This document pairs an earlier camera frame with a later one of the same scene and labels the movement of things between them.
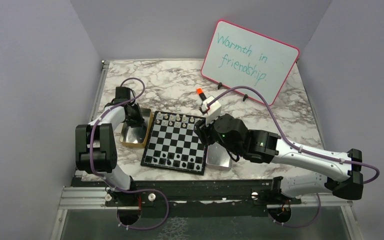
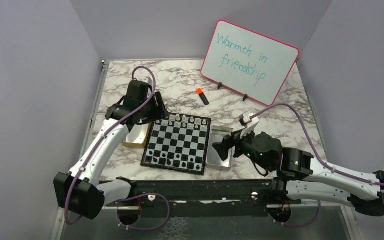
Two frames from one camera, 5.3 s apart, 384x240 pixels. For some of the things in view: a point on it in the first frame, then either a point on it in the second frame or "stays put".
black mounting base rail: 186,197 stays put
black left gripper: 139,120 → 161,112
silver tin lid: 217,157 stays put
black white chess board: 173,144 stays put
